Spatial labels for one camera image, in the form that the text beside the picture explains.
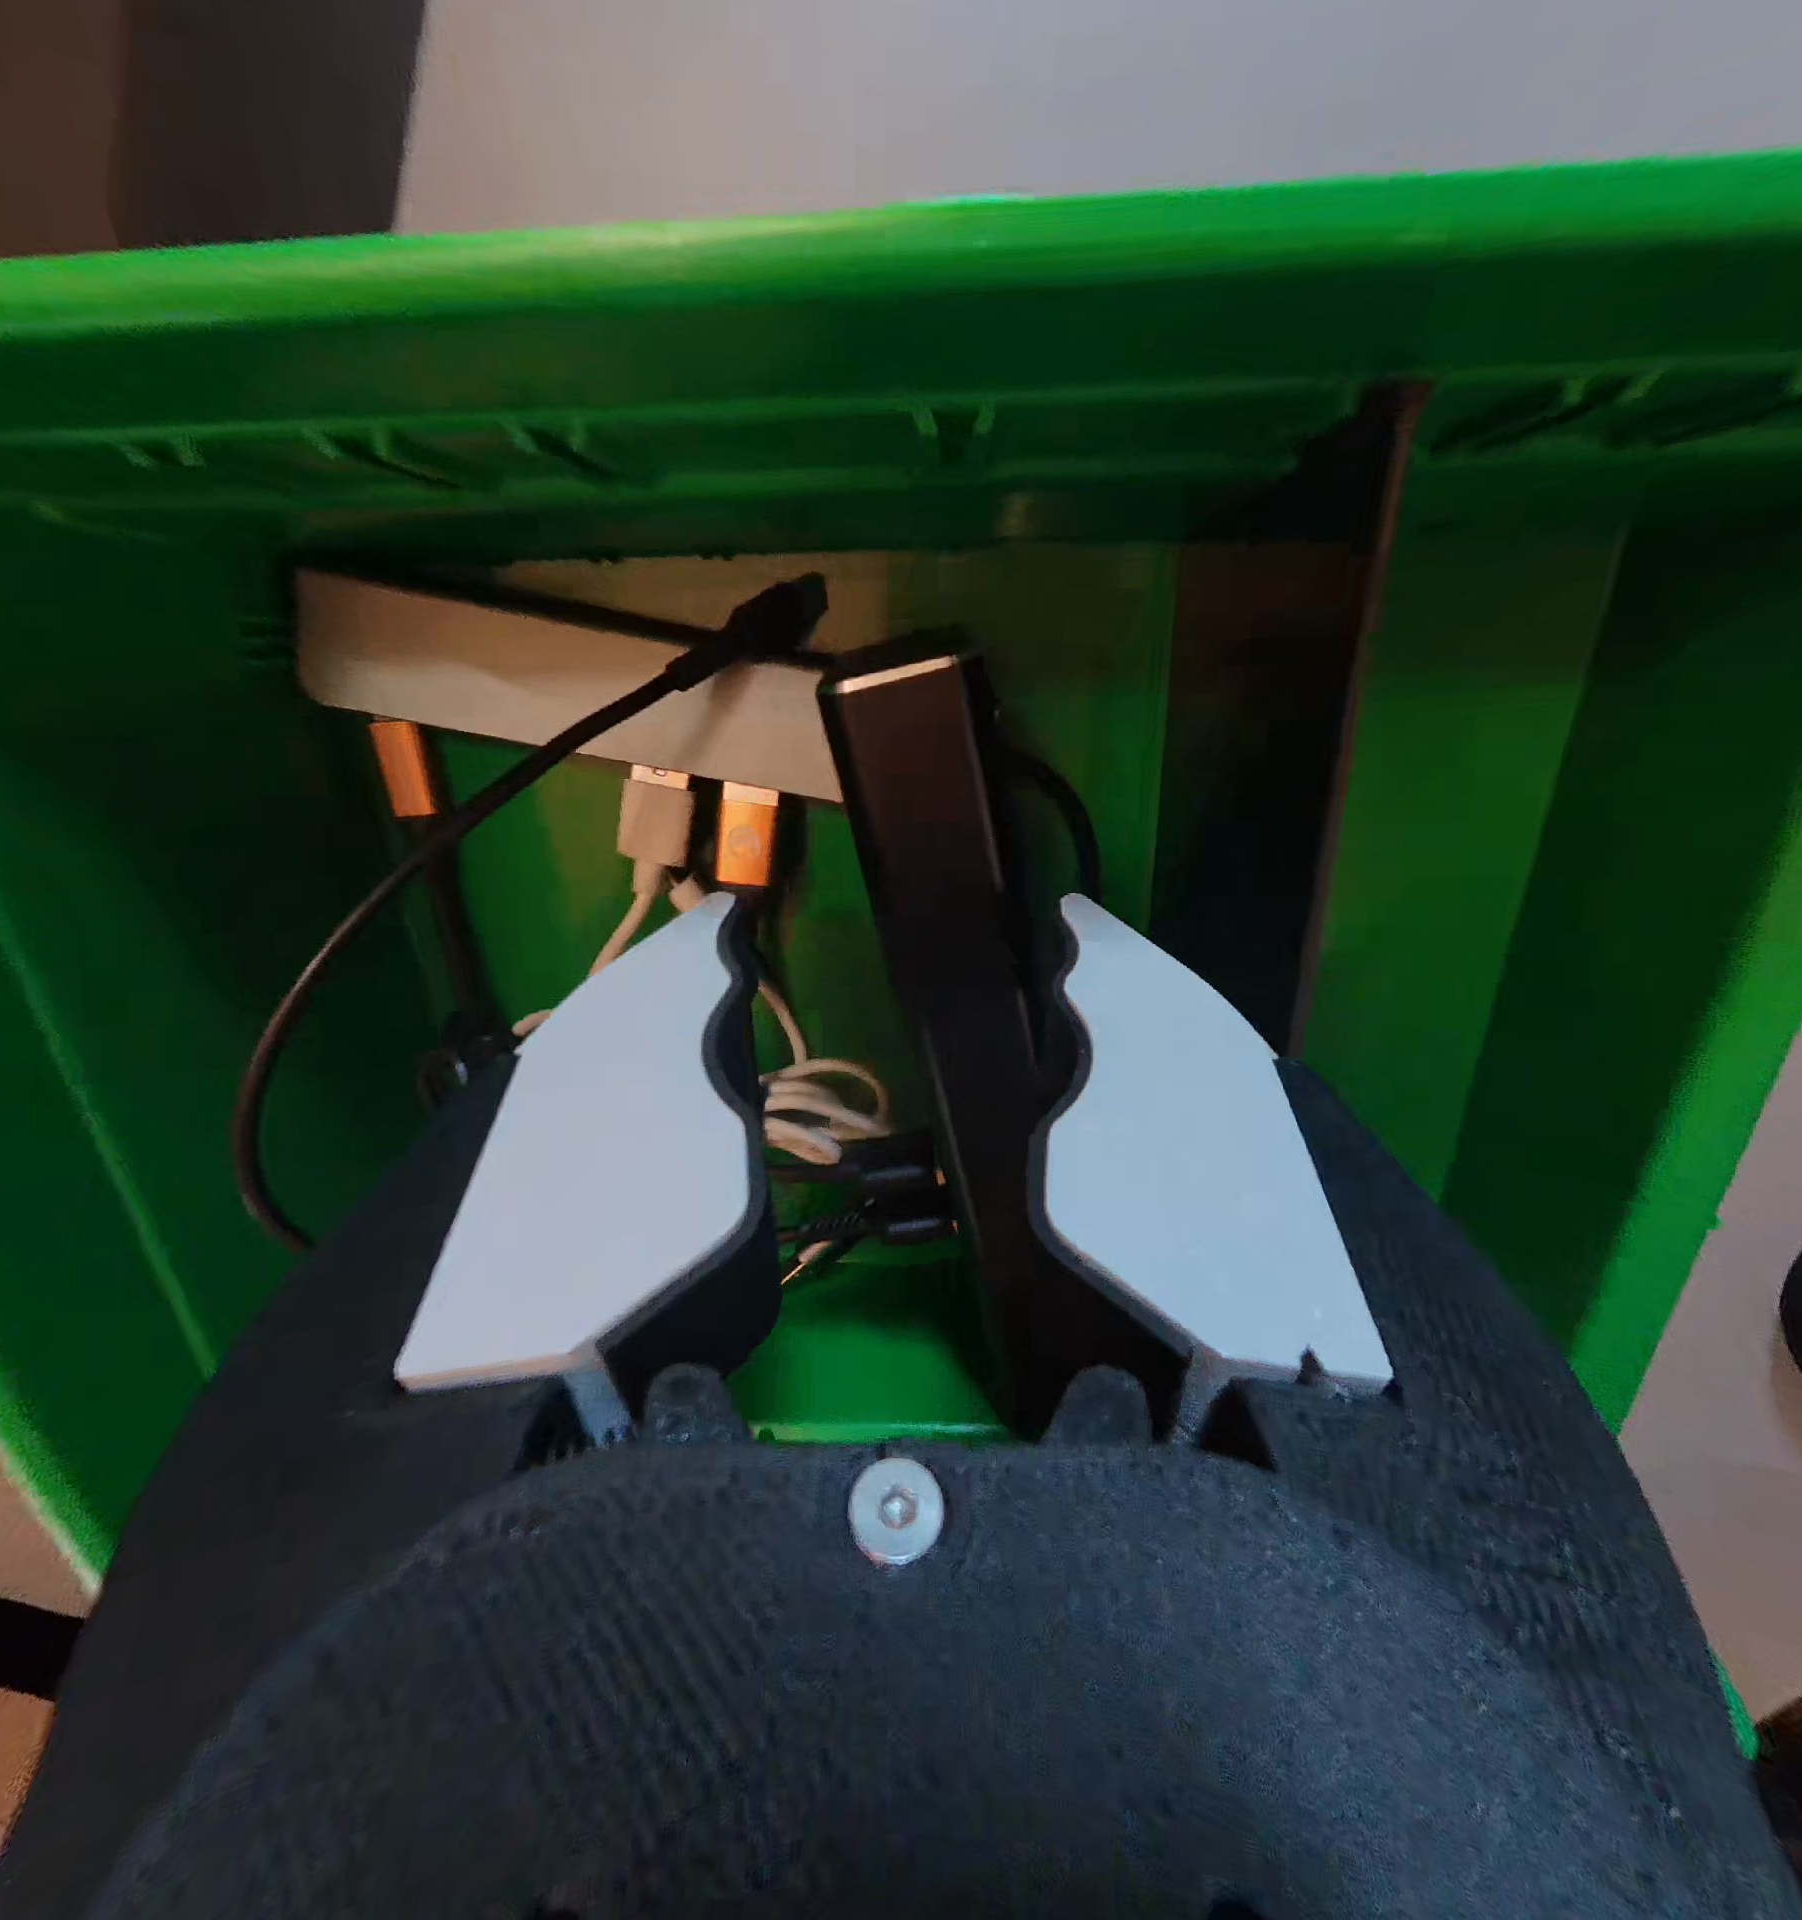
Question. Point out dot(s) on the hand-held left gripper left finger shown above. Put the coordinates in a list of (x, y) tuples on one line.
[(586, 1200)]

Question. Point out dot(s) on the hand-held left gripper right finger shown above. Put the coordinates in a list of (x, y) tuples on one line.
[(1217, 1200)]

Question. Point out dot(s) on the black usb hub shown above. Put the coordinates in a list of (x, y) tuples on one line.
[(946, 930)]

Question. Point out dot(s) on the green plastic bin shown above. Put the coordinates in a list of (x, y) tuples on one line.
[(1664, 750)]

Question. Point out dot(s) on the grey usb hub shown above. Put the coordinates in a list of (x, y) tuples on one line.
[(465, 659)]

